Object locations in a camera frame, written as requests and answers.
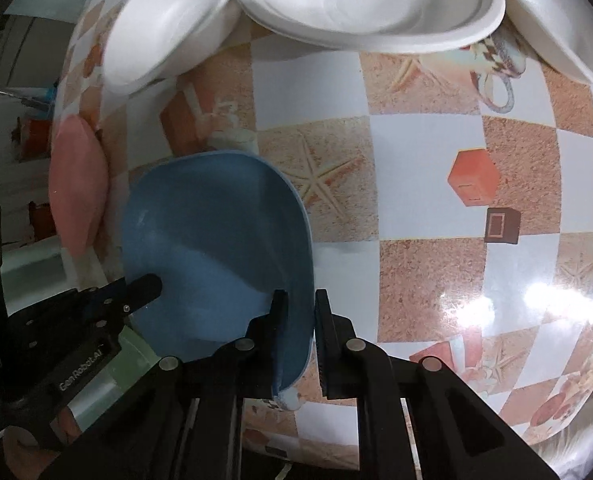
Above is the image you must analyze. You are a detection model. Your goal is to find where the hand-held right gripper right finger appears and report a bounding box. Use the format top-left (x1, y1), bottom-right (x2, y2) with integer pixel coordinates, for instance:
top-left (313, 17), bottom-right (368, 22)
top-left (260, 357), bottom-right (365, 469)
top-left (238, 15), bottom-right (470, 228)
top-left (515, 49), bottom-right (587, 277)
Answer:
top-left (315, 289), bottom-right (560, 480)

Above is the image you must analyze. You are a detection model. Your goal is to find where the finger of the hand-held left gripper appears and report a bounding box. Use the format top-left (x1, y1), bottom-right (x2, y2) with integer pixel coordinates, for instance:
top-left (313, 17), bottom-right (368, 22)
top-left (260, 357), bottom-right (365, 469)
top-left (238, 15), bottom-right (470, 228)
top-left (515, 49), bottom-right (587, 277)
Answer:
top-left (79, 274), bottom-right (164, 328)

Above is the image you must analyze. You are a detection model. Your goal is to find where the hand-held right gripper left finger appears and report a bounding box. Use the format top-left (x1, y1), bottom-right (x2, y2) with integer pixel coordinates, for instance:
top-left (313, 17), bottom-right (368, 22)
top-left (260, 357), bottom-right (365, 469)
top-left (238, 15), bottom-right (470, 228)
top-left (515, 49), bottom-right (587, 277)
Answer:
top-left (71, 289), bottom-right (289, 480)

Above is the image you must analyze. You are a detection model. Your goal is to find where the blue bowl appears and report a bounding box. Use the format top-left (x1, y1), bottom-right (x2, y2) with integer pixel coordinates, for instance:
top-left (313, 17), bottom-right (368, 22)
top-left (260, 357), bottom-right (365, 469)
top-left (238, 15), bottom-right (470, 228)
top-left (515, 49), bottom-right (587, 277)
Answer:
top-left (121, 150), bottom-right (315, 402)

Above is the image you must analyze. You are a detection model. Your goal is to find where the pink plastic bowl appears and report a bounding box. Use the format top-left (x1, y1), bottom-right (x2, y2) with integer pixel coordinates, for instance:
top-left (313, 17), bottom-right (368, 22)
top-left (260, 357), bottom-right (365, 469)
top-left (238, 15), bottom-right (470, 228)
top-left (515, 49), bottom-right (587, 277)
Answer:
top-left (48, 114), bottom-right (110, 262)

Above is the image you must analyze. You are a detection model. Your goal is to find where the small white foam bowl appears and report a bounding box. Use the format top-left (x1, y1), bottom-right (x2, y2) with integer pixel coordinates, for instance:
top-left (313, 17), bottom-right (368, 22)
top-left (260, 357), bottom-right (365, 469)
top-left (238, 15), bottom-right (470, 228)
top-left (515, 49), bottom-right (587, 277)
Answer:
top-left (101, 0), bottom-right (243, 95)

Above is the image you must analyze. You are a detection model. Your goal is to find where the large white foam bowl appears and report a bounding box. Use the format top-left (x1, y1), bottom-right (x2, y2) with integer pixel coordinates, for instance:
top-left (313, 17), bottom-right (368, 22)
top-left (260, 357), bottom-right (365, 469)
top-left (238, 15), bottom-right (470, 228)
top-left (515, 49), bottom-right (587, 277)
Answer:
top-left (234, 0), bottom-right (507, 54)

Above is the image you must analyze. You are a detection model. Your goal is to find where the red plastic stool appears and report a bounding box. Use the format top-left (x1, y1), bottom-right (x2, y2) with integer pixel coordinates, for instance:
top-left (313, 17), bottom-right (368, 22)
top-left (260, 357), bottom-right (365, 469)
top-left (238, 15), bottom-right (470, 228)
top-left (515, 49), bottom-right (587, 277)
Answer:
top-left (12, 116), bottom-right (53, 162)
top-left (28, 200), bottom-right (61, 242)

